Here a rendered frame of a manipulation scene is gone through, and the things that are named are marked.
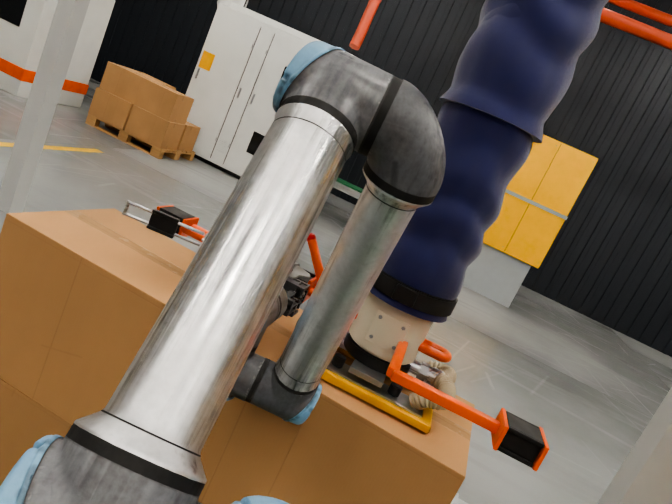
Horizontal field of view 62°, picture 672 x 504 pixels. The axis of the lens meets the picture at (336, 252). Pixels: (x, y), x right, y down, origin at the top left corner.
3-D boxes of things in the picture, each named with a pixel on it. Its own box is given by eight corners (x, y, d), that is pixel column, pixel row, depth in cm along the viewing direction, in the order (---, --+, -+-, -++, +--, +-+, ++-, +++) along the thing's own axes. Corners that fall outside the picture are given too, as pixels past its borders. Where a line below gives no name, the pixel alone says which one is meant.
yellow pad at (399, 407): (430, 415, 128) (439, 397, 127) (427, 434, 119) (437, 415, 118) (299, 348, 133) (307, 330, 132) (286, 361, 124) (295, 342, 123)
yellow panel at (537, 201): (510, 299, 920) (585, 160, 867) (515, 312, 832) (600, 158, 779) (389, 240, 951) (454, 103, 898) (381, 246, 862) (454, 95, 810)
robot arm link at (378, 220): (479, 107, 81) (312, 400, 116) (402, 69, 81) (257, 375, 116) (481, 130, 71) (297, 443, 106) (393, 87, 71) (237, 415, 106)
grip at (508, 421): (530, 449, 107) (543, 427, 106) (536, 472, 99) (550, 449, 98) (490, 428, 108) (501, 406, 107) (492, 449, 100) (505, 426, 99)
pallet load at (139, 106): (192, 161, 854) (213, 105, 835) (157, 159, 755) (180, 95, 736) (126, 128, 870) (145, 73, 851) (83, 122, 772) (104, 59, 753)
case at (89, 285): (228, 412, 169) (279, 297, 161) (151, 477, 131) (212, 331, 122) (74, 319, 181) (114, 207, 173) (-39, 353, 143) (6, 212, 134)
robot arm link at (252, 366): (238, 415, 105) (264, 360, 102) (182, 389, 105) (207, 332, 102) (249, 393, 114) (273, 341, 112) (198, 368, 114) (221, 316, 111)
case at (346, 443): (409, 522, 157) (475, 404, 149) (380, 628, 119) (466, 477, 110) (232, 413, 170) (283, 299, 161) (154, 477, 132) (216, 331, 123)
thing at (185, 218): (193, 235, 145) (199, 218, 144) (179, 238, 138) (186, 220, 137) (165, 221, 146) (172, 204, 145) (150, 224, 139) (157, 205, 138)
